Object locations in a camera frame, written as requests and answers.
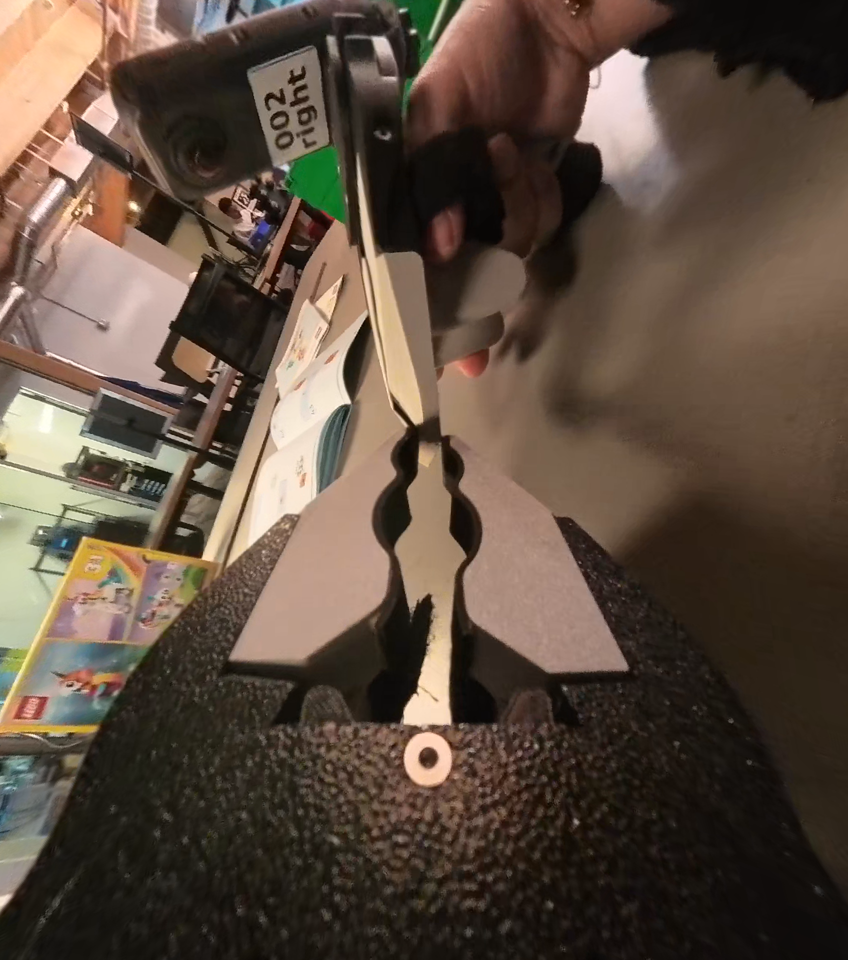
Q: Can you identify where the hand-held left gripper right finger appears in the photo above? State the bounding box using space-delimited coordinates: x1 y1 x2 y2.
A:
439 435 631 723

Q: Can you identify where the person's right forearm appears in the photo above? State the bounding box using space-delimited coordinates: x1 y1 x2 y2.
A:
630 0 848 102

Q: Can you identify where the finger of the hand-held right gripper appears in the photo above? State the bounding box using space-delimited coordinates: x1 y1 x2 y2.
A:
424 246 532 369
358 243 446 442

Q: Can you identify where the black screen on pole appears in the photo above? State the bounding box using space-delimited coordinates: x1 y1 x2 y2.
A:
70 112 134 172

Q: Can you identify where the person's right hand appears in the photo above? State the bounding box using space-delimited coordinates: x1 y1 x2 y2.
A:
405 0 673 380

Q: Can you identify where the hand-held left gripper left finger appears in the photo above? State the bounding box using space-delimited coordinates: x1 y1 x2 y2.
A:
226 429 419 723

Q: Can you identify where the closed colourful instruction booklet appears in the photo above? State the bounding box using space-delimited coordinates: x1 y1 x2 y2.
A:
274 300 331 399

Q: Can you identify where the dark screen on stand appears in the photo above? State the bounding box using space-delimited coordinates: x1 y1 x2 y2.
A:
81 388 175 460

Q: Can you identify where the silver spiral ceiling duct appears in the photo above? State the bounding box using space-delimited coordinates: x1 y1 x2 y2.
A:
0 178 82 339

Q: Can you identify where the black mesh office chair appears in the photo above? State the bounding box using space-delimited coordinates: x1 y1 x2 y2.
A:
156 255 292 384

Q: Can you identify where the small white paper leaflet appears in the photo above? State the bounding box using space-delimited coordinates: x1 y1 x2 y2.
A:
313 276 347 325

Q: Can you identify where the green plastic bin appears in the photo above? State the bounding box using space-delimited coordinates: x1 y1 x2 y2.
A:
285 0 463 226

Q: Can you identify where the yellow lego set box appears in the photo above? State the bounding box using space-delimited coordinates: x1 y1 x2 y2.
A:
0 536 219 735

